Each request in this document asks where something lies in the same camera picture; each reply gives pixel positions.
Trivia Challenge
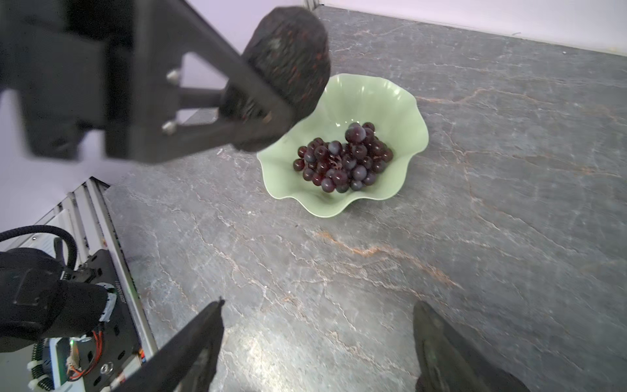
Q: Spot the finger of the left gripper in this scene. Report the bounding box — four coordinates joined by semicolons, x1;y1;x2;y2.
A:
132;1;294;163

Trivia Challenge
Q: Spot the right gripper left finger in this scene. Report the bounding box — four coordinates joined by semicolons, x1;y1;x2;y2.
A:
115;299;225;392

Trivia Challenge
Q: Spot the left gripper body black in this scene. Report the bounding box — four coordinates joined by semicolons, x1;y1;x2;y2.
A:
0;0;143;163

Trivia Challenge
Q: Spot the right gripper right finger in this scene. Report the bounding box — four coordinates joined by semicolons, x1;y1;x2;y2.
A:
413;301;529;391

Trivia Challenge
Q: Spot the dark avocado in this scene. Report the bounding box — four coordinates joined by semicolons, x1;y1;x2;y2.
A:
242;7;331;127

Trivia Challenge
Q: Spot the dark purple grape bunch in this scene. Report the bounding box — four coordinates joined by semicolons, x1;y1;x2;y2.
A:
292;122;394;194

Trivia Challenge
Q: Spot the light green wavy bowl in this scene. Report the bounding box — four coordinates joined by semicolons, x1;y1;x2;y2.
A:
257;73;429;218

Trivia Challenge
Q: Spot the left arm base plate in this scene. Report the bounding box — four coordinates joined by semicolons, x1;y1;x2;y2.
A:
28;248;148;392

